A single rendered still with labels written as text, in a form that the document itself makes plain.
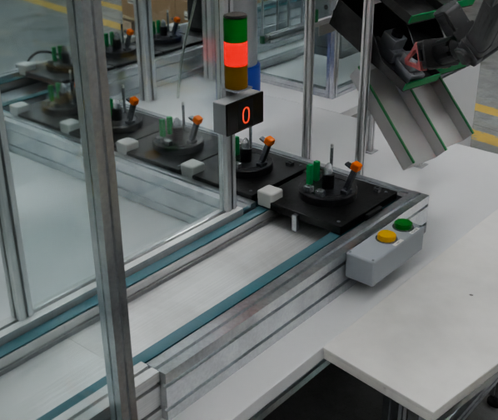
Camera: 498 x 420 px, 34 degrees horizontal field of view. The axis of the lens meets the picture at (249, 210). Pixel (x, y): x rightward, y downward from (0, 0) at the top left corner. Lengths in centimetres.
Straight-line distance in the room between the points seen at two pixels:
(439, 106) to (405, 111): 15
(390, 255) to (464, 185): 62
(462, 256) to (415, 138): 35
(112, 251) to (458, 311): 86
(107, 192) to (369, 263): 75
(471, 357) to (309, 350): 31
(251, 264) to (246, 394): 37
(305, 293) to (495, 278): 47
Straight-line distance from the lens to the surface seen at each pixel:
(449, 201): 220
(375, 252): 171
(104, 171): 107
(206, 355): 143
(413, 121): 214
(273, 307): 155
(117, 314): 117
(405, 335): 165
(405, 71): 200
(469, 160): 247
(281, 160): 212
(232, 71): 172
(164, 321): 157
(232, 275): 170
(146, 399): 138
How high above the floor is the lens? 180
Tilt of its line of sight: 26 degrees down
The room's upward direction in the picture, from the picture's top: straight up
